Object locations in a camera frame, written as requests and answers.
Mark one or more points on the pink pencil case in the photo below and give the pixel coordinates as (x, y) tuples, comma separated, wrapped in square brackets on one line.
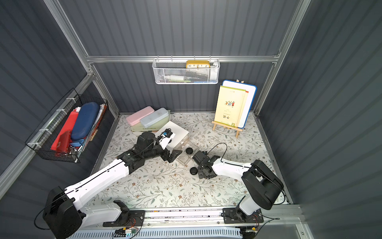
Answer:
[(137, 116)]

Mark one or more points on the white wire wall basket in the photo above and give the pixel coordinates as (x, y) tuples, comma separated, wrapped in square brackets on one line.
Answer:
[(174, 71)]

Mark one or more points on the red folder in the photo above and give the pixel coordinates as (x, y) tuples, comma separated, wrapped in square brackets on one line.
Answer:
[(63, 140)]

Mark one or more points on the blue-framed whiteboard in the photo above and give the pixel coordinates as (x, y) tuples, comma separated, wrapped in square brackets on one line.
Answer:
[(251, 89)]

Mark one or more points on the grey-blue pencil case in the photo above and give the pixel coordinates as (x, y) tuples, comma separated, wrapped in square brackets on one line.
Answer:
[(154, 117)]

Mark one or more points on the yellow booklet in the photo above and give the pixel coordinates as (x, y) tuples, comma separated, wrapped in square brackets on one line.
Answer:
[(231, 106)]

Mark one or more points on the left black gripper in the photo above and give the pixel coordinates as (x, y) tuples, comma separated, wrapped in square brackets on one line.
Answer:
[(171, 154)]

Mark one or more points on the black earphone case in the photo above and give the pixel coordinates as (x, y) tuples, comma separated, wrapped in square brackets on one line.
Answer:
[(193, 171), (189, 150)]

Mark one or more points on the green book box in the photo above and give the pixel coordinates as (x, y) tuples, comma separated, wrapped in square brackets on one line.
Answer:
[(155, 127)]

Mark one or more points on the white drawer cabinet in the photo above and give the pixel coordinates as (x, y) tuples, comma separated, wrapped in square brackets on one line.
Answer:
[(180, 139)]

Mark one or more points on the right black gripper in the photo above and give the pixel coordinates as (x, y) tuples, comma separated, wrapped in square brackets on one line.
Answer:
[(201, 164)]

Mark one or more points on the navy blue case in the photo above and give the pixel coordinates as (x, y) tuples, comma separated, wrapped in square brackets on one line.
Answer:
[(85, 120)]

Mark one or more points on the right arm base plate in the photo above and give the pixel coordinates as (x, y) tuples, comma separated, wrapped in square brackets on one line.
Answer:
[(237, 216)]

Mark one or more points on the black wire side basket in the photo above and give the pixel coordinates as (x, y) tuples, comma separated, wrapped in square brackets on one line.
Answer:
[(45, 135)]

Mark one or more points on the yellow clock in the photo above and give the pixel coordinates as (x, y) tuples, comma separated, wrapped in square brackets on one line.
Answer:
[(197, 64)]

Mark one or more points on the wooden easel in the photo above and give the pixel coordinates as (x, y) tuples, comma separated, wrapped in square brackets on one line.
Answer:
[(228, 125)]

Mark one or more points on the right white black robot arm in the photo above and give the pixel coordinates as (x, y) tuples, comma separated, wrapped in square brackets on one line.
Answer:
[(262, 185)]

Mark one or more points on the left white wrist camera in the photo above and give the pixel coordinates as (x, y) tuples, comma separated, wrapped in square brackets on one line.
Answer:
[(165, 138)]

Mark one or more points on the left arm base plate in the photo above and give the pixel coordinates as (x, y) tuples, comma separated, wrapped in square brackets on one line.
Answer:
[(126, 219)]

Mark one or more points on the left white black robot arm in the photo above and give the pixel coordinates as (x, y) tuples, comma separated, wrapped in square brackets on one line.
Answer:
[(65, 211)]

